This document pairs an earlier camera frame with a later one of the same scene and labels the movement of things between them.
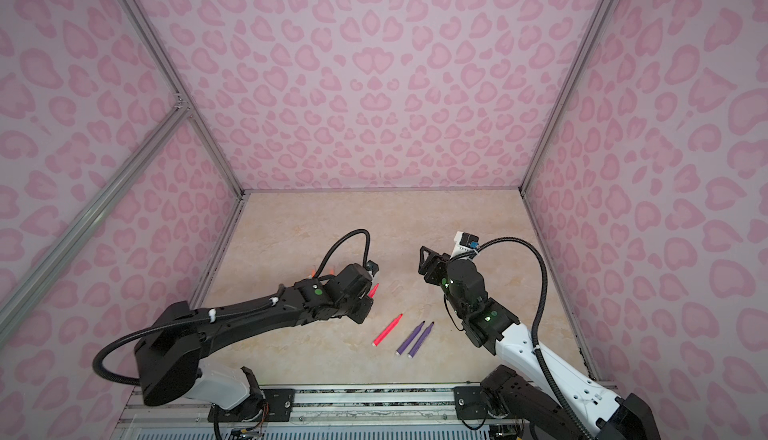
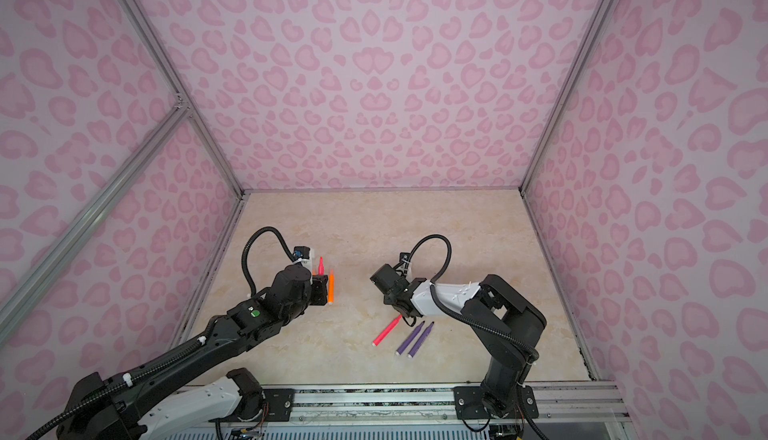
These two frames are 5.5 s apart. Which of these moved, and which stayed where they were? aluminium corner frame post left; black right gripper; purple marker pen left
Moved: black right gripper
Stayed: purple marker pen left; aluminium corner frame post left
